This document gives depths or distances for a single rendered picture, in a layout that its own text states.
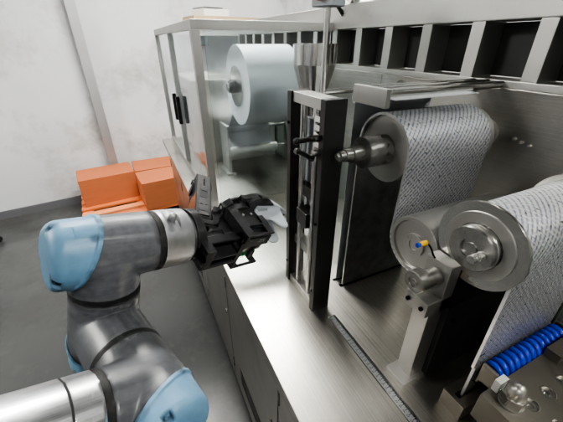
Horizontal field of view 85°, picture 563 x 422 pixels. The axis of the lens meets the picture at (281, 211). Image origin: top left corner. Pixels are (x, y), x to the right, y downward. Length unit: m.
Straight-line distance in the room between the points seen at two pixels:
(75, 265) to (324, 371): 0.57
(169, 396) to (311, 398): 0.45
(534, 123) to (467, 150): 0.17
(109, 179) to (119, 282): 3.06
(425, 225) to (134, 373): 0.52
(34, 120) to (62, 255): 3.44
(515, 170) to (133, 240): 0.82
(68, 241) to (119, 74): 3.43
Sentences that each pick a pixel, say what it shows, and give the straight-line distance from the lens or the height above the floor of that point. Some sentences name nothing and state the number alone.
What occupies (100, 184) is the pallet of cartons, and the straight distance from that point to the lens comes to 3.44.
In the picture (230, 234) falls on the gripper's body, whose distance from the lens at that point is 0.44.
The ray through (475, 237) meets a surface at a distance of 0.55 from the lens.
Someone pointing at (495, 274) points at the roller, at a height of 1.22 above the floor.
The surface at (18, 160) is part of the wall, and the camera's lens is 3.87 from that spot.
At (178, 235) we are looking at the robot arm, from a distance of 0.39.
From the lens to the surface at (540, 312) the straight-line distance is 0.78.
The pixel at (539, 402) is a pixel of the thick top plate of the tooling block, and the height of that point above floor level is 1.03.
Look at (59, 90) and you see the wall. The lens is 3.72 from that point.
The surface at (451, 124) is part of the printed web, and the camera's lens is 0.74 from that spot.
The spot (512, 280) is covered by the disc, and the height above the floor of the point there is 1.23.
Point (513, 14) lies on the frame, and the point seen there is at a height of 1.59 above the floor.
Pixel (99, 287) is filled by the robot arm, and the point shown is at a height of 1.31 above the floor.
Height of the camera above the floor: 1.53
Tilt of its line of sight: 29 degrees down
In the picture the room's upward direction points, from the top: straight up
